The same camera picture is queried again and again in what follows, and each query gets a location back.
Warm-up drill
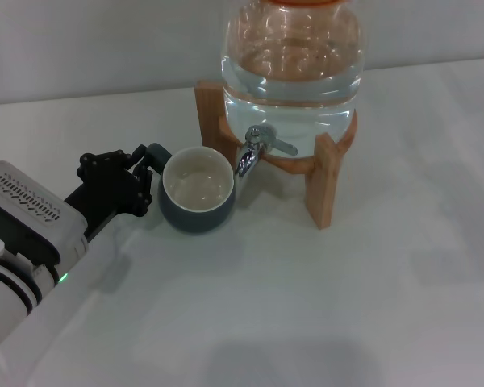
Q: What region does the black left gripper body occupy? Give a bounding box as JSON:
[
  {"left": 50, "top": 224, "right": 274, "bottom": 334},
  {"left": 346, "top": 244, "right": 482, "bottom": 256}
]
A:
[{"left": 63, "top": 168, "right": 139, "bottom": 243}]

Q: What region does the chrome faucet with lever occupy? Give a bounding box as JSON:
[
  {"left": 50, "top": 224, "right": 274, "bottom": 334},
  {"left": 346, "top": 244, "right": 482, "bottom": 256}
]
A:
[{"left": 233, "top": 124, "right": 300, "bottom": 181}]

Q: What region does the dark grey mug white inside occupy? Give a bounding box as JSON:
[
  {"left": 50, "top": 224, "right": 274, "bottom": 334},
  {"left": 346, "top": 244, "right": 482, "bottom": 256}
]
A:
[{"left": 147, "top": 143, "right": 238, "bottom": 235}]

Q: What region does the clear glass water dispenser jar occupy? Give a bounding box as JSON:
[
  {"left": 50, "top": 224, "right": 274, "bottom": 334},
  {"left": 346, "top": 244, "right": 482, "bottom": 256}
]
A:
[{"left": 219, "top": 0, "right": 366, "bottom": 159}]

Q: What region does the white and black wrist camera box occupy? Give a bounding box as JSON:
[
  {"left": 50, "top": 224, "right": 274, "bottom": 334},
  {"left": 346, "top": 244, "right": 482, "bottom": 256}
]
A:
[{"left": 0, "top": 160, "right": 91, "bottom": 279}]

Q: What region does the light wooden dispenser stand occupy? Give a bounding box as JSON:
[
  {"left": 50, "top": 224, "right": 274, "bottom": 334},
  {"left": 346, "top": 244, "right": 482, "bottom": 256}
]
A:
[{"left": 194, "top": 79, "right": 359, "bottom": 231}]

